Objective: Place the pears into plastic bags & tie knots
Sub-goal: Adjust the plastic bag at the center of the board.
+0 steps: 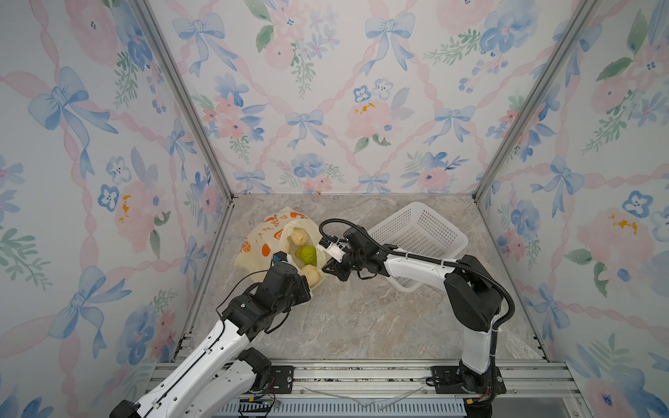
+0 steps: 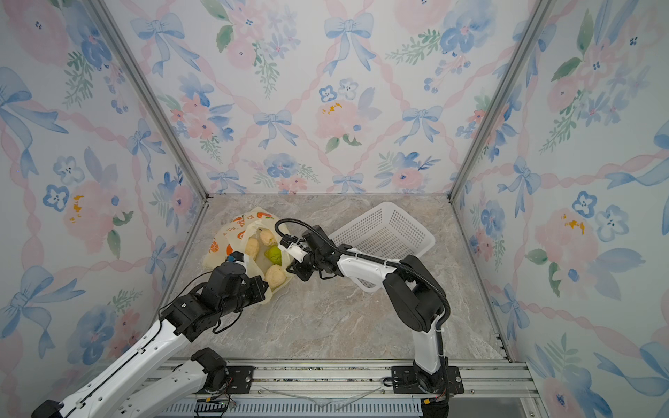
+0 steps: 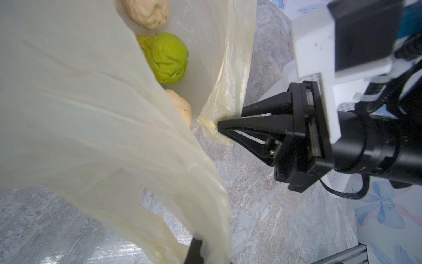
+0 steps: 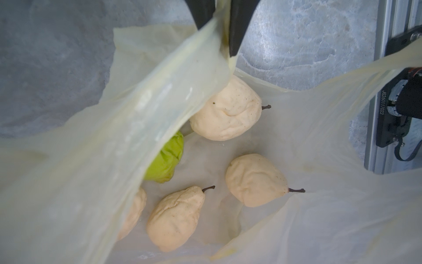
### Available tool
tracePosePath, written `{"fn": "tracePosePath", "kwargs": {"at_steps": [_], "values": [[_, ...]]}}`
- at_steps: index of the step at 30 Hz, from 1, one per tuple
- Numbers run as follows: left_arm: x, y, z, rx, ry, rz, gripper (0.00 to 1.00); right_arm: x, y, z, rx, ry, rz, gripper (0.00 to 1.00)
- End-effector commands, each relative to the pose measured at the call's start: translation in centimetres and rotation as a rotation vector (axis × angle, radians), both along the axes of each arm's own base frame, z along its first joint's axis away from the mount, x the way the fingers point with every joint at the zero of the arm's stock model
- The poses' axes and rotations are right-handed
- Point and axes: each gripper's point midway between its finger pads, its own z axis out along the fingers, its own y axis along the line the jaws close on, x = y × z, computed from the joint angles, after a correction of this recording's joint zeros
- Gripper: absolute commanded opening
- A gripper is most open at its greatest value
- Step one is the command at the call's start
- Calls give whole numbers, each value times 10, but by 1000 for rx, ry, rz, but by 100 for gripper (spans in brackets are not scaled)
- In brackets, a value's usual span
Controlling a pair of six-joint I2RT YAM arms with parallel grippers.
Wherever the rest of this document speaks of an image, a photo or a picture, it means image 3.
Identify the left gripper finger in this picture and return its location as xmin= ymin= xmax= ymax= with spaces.
xmin=184 ymin=238 xmax=204 ymax=264

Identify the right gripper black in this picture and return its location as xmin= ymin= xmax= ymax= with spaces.
xmin=217 ymin=81 xmax=334 ymax=193

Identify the beige pear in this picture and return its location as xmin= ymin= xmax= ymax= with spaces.
xmin=123 ymin=0 xmax=171 ymax=30
xmin=164 ymin=89 xmax=192 ymax=128

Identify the green pear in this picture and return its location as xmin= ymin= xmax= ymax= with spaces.
xmin=136 ymin=33 xmax=189 ymax=85

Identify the yellow plastic bag fruit print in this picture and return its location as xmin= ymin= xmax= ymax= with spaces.
xmin=0 ymin=0 xmax=258 ymax=264

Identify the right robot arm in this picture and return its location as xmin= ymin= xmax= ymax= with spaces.
xmin=217 ymin=81 xmax=422 ymax=199

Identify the white plastic basket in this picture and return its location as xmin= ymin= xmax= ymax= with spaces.
xmin=258 ymin=60 xmax=351 ymax=192

